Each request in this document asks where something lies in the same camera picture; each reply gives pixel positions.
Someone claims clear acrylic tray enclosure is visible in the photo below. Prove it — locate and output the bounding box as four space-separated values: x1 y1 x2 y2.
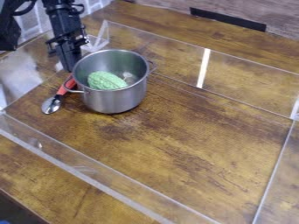
0 22 299 224

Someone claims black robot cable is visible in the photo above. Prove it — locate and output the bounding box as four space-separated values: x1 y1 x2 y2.
10 0 40 17

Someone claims green bumpy toy gourd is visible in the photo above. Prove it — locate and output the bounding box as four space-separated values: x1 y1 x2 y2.
88 71 127 90

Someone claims pink handled metal spoon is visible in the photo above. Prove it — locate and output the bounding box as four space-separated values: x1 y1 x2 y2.
41 76 76 115

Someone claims black strip on table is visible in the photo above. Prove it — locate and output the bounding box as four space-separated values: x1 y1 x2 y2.
189 7 267 32

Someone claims stainless steel pot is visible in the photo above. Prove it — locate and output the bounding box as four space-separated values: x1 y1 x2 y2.
65 49 156 114

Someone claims clear acrylic corner bracket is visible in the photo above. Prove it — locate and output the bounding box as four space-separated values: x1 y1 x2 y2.
81 20 109 53

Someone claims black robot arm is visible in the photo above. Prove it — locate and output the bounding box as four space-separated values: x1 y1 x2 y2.
0 0 89 72

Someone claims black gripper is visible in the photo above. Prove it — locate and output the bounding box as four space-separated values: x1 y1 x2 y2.
45 8 89 72

